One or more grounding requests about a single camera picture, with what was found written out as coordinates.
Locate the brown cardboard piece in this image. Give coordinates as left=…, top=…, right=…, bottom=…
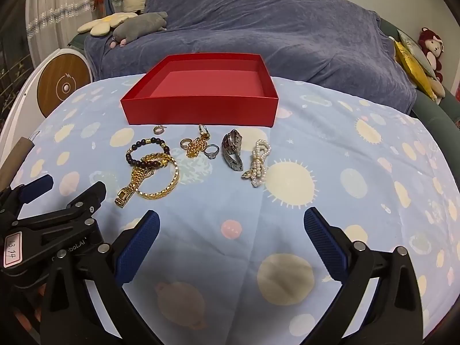
left=0, top=137, right=35, bottom=187

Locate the pearl bracelet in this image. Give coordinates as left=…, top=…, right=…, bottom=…
left=241, top=139, right=271, bottom=188

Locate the gold beaded ornament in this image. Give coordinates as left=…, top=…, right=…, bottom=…
left=186, top=124, right=211, bottom=159

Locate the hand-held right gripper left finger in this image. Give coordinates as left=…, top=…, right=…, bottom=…
left=39, top=210, right=162, bottom=345

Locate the gold chain bracelet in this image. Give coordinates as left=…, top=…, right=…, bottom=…
left=135, top=154, right=179, bottom=200

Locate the white sheer curtain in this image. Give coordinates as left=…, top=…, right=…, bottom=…
left=25, top=0, right=108, bottom=69

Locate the grey plush toy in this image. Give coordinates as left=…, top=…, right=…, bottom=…
left=110, top=11, right=168, bottom=48

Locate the grey cushion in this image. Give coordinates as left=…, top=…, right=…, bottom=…
left=397, top=29, right=437, bottom=78

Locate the flower-shaped cushion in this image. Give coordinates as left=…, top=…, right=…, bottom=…
left=77, top=12, right=139, bottom=37

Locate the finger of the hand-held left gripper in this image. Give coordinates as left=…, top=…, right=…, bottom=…
left=36, top=181, right=107, bottom=238
left=18, top=174, right=54, bottom=207

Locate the red monkey plush toy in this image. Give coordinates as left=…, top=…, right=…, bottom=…
left=418, top=27, right=445, bottom=83

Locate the gold cushion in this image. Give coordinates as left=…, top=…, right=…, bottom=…
left=392, top=38, right=437, bottom=101

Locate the dark bead bracelet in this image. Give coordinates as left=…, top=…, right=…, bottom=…
left=125, top=139, right=170, bottom=170

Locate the light blue printed tablecloth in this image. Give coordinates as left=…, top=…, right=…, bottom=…
left=0, top=75, right=460, bottom=345

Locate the green sofa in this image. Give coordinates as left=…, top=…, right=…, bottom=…
left=68, top=16, right=460, bottom=130

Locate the white appliance with wooden disc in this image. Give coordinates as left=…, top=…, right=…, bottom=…
left=0, top=47, right=92, bottom=166

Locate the red cardboard box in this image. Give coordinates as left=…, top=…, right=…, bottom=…
left=120, top=53, right=280, bottom=127

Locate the silver watch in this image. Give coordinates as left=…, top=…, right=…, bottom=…
left=221, top=129, right=244, bottom=172

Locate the grey-blue blanket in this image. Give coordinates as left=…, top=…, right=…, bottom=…
left=84, top=0, right=417, bottom=116

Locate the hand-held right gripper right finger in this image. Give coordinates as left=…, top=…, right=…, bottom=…
left=298, top=207, right=423, bottom=345

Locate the gold watch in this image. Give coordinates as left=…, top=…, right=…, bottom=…
left=115, top=167, right=155, bottom=208

